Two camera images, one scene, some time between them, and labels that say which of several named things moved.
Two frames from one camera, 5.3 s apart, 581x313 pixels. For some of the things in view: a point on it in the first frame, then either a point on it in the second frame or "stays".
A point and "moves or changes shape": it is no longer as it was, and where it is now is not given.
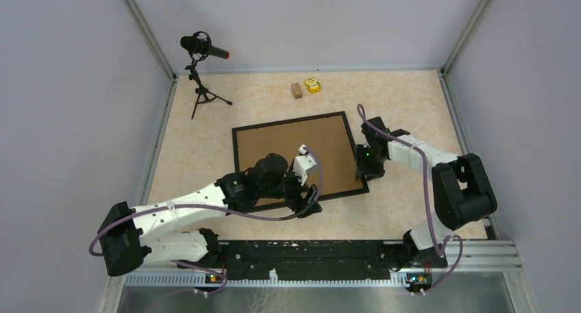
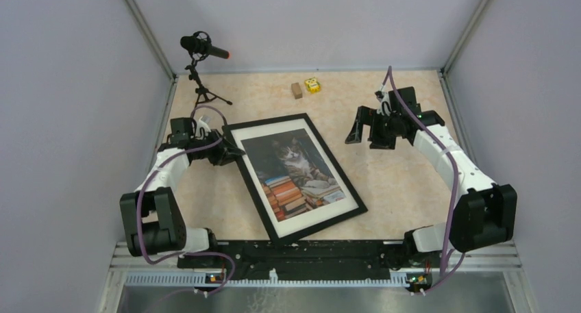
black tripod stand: [203, 95] stays
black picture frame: [328, 135] moves or changes shape
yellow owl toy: [312, 85] stays
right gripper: [371, 172] → [366, 116]
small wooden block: [297, 90] stays
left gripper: [297, 203] → [225, 152]
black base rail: [316, 259] stays
